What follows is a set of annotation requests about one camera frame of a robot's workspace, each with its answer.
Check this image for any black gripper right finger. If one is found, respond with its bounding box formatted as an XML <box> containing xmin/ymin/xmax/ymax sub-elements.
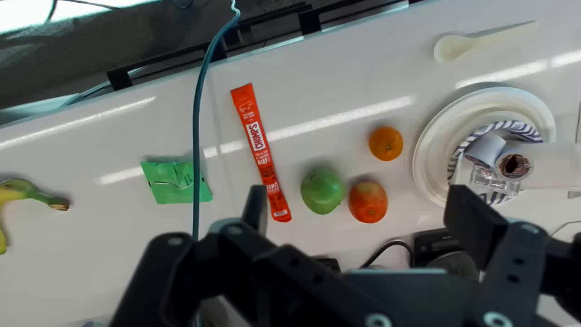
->
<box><xmin>444</xmin><ymin>184</ymin><xmax>581</xmax><ymax>327</ymax></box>

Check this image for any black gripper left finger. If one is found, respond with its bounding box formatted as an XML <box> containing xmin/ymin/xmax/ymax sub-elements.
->
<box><xmin>111</xmin><ymin>184</ymin><xmax>389</xmax><ymax>327</ymax></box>

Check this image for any black kitchen scale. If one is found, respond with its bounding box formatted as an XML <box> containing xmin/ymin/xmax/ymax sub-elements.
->
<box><xmin>413</xmin><ymin>228</ymin><xmax>484</xmax><ymax>282</ymax></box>

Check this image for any green crumpled packet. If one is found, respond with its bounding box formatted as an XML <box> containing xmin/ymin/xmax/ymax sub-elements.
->
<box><xmin>140</xmin><ymin>155</ymin><xmax>215</xmax><ymax>206</ymax></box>

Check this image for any zebra patterned cup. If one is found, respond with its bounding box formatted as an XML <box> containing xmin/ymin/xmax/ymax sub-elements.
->
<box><xmin>447</xmin><ymin>119</ymin><xmax>545</xmax><ymax>208</ymax></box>

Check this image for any orange stick packet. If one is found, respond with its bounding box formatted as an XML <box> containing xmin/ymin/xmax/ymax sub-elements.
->
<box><xmin>229</xmin><ymin>82</ymin><xmax>295</xmax><ymax>224</ymax></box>

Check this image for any white round plate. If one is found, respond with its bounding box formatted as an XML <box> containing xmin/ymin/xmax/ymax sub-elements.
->
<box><xmin>411</xmin><ymin>84</ymin><xmax>558</xmax><ymax>211</ymax></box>

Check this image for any red orange peach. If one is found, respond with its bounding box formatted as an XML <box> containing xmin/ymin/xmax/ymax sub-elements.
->
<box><xmin>347</xmin><ymin>177</ymin><xmax>391</xmax><ymax>226</ymax></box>

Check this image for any green apple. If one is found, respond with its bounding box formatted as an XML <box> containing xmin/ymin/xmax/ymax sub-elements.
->
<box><xmin>300</xmin><ymin>166</ymin><xmax>347</xmax><ymax>217</ymax></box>

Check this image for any small orange fruit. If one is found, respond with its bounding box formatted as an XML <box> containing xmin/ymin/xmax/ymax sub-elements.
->
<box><xmin>367</xmin><ymin>124</ymin><xmax>406</xmax><ymax>164</ymax></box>

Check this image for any yellow banana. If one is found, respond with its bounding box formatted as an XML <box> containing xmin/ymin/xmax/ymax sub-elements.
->
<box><xmin>0</xmin><ymin>177</ymin><xmax>71</xmax><ymax>257</ymax></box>

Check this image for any white plastic spoon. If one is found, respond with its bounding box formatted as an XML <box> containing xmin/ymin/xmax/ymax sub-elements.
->
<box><xmin>433</xmin><ymin>20</ymin><xmax>540</xmax><ymax>64</ymax></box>

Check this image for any black scale cable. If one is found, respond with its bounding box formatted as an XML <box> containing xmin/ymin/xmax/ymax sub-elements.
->
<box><xmin>360</xmin><ymin>240</ymin><xmax>418</xmax><ymax>271</ymax></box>

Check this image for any thin blue cable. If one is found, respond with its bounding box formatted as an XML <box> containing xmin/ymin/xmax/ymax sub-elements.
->
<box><xmin>189</xmin><ymin>0</ymin><xmax>244</xmax><ymax>242</ymax></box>

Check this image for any black drawer handle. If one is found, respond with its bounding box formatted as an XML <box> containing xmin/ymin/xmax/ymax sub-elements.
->
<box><xmin>106</xmin><ymin>37</ymin><xmax>231</xmax><ymax>93</ymax></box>
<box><xmin>233</xmin><ymin>0</ymin><xmax>425</xmax><ymax>46</ymax></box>

